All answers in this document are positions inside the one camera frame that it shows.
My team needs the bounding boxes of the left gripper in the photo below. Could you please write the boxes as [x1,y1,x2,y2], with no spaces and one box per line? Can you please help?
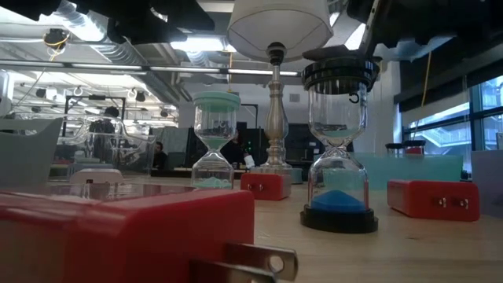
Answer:
[70,0,215,46]

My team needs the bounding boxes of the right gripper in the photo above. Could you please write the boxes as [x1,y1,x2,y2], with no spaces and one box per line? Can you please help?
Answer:
[301,0,453,62]

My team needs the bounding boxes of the mint green hourglass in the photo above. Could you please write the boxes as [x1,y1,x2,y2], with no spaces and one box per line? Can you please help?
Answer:
[190,90,242,190]

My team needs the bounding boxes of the small black hourglass blue sand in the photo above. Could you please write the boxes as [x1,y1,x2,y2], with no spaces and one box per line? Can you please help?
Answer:
[384,141,406,155]

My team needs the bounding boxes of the black hourglass red sand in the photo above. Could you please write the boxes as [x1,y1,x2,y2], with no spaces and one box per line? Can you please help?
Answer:
[403,139,428,156]

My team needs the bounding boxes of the large black hourglass blue sand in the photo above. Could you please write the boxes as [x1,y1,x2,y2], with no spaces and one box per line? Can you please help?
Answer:
[299,57,381,234]

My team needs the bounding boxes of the red plug charger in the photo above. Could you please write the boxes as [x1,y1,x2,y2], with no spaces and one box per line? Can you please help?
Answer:
[240,171,292,201]
[387,179,481,222]
[0,182,299,283]

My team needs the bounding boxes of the pale pink plug charger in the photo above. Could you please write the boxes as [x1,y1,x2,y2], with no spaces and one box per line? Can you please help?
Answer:
[69,168,125,185]

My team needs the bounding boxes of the long overhead light bar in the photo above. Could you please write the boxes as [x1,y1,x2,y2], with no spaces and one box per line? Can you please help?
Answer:
[0,58,302,79]

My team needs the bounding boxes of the silver table lamp white shade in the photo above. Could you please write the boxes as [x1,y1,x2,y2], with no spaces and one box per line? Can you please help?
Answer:
[226,0,335,186]

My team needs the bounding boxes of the person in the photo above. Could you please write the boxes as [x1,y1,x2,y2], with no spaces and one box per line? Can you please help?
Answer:
[152,141,170,171]
[88,105,127,166]
[219,131,252,166]

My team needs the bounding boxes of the black rolling cart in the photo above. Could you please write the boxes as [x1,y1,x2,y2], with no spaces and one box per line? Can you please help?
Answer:
[285,123,315,174]

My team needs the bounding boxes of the dark framed window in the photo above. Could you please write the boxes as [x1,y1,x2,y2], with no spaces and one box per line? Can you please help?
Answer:
[400,74,503,176]

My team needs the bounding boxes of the teal translucent tray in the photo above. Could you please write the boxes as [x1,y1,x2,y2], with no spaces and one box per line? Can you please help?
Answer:
[314,152,464,192]

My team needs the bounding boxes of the clear plastic bin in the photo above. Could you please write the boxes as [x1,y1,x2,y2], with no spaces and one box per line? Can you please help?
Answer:
[15,112,158,180]

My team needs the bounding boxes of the grey plastic bin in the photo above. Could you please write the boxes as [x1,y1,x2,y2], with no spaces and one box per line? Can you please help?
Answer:
[0,116,64,189]

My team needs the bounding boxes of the silver ventilation duct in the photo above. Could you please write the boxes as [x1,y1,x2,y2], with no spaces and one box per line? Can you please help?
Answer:
[90,39,182,105]

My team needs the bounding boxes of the yellow hanging cable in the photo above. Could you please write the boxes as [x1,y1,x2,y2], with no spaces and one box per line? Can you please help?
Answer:
[420,50,433,107]

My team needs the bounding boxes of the black ceiling cord reel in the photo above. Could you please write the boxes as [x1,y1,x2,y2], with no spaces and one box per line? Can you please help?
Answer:
[42,27,72,51]

